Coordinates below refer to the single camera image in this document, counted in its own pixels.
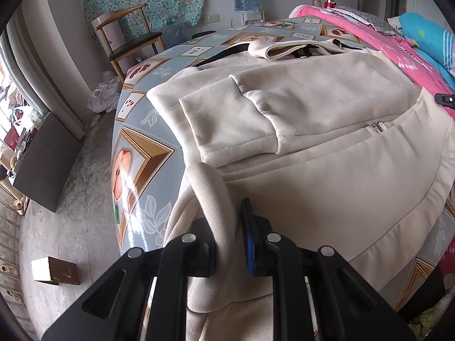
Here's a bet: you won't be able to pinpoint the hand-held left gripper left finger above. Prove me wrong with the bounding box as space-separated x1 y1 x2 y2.
42 217 217 341

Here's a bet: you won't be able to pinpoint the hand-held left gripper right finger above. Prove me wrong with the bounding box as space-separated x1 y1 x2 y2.
241 198 416 341

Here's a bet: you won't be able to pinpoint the beige zip jacket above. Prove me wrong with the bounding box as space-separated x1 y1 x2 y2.
146 39 455 341

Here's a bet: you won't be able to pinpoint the blue pillow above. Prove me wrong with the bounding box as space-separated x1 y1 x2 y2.
398 12 455 89

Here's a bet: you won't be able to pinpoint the pink floral blanket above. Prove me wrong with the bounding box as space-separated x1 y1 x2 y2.
289 5 455 119

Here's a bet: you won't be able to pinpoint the grey lace cloth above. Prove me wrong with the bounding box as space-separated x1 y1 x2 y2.
334 6 404 37

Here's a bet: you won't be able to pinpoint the patterned plastic tablecloth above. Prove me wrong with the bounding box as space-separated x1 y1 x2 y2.
111 19 455 311

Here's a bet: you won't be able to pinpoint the small brown box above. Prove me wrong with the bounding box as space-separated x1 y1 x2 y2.
31 256 80 285

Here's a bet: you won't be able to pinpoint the person's black pants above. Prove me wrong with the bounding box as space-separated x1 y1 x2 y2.
398 263 448 324

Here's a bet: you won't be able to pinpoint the dark grey cabinet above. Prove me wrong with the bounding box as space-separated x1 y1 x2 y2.
12 112 82 213

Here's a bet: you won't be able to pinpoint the crumpled clear plastic bag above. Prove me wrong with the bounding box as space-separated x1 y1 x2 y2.
87 71 123 113

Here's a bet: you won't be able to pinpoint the metal window grille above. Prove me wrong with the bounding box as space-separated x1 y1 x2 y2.
0 185 29 313

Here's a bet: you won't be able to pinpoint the white water dispenser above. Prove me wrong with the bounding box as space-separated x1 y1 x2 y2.
230 10 266 27

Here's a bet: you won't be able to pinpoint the wooden chair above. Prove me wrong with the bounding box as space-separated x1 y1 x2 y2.
90 3 165 86

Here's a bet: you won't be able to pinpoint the empty clear water jug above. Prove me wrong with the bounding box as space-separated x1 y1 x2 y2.
162 21 191 48

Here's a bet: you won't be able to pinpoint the white plastic bag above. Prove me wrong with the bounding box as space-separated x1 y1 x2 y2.
10 106 31 128

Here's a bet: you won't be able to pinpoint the grey curtain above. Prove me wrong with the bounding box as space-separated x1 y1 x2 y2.
0 0 91 139

